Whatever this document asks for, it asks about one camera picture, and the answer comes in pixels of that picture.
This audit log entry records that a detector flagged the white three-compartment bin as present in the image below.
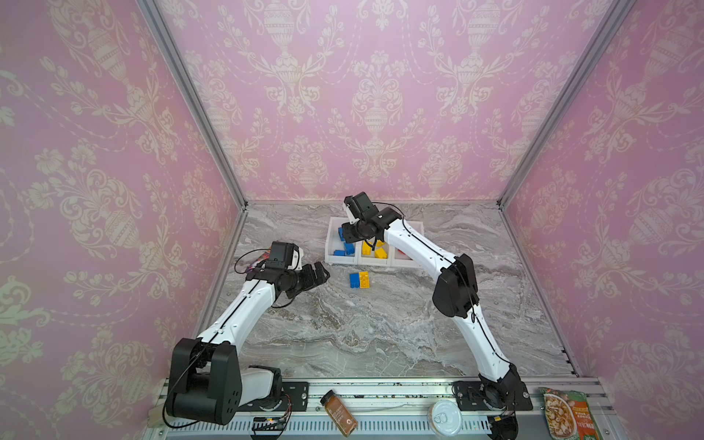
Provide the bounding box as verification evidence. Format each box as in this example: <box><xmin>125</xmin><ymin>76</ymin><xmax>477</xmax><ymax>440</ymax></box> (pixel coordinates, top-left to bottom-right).
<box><xmin>324</xmin><ymin>216</ymin><xmax>420</xmax><ymax>269</ymax></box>

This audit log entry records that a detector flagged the yellow square lego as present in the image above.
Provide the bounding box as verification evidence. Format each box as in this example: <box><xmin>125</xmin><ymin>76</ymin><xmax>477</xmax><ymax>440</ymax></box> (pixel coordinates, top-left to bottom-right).
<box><xmin>374</xmin><ymin>247</ymin><xmax>388</xmax><ymax>260</ymax></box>

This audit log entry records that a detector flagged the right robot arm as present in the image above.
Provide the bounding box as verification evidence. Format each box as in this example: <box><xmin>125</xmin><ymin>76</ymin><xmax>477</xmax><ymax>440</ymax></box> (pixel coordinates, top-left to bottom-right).
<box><xmin>342</xmin><ymin>196</ymin><xmax>524</xmax><ymax>411</ymax></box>

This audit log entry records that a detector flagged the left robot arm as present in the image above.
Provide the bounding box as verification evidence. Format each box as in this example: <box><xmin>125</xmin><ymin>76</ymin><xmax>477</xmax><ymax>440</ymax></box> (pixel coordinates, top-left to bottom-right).
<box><xmin>161</xmin><ymin>241</ymin><xmax>330</xmax><ymax>429</ymax></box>

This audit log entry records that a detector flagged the small circuit board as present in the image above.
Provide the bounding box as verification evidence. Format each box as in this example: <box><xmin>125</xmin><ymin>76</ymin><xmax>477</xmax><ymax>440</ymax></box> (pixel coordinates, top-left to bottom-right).
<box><xmin>252</xmin><ymin>417</ymin><xmax>288</xmax><ymax>432</ymax></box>

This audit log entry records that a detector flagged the brown spice jar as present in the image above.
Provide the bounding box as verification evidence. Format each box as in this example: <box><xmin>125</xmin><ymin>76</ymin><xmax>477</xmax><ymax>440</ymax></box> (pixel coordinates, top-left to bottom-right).
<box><xmin>320</xmin><ymin>390</ymin><xmax>359</xmax><ymax>437</ymax></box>

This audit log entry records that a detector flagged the white round lid cup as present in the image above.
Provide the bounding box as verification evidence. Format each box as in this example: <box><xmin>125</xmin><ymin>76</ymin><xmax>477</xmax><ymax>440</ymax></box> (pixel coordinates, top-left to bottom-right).
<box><xmin>428</xmin><ymin>400</ymin><xmax>463</xmax><ymax>437</ymax></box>

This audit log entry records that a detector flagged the green noodle packet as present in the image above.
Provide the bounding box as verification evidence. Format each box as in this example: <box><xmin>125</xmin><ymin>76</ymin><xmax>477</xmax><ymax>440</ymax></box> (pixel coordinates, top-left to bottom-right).
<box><xmin>540</xmin><ymin>387</ymin><xmax>601</xmax><ymax>440</ymax></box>

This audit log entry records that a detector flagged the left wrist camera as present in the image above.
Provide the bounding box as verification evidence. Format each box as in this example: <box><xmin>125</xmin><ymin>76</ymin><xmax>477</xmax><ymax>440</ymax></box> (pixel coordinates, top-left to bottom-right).
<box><xmin>289</xmin><ymin>247</ymin><xmax>304</xmax><ymax>271</ymax></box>

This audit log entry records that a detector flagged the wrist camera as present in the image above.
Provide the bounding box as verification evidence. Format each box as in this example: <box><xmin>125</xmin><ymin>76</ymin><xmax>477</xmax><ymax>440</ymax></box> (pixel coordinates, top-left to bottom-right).
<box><xmin>344</xmin><ymin>192</ymin><xmax>379</xmax><ymax>221</ymax></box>
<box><xmin>289</xmin><ymin>247</ymin><xmax>304</xmax><ymax>271</ymax></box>

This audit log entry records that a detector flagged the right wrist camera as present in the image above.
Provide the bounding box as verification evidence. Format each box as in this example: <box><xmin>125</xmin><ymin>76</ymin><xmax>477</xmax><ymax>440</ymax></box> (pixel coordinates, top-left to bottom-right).
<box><xmin>344</xmin><ymin>192</ymin><xmax>379</xmax><ymax>221</ymax></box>

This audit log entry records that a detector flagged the aluminium front rail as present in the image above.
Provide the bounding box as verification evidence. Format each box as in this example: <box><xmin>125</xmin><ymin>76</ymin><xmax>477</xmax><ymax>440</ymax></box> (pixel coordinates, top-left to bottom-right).
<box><xmin>143</xmin><ymin>376</ymin><xmax>628</xmax><ymax>439</ymax></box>

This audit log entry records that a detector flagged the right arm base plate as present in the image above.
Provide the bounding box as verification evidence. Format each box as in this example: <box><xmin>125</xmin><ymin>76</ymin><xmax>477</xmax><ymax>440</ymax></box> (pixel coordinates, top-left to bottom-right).
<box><xmin>452</xmin><ymin>381</ymin><xmax>534</xmax><ymax>412</ymax></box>

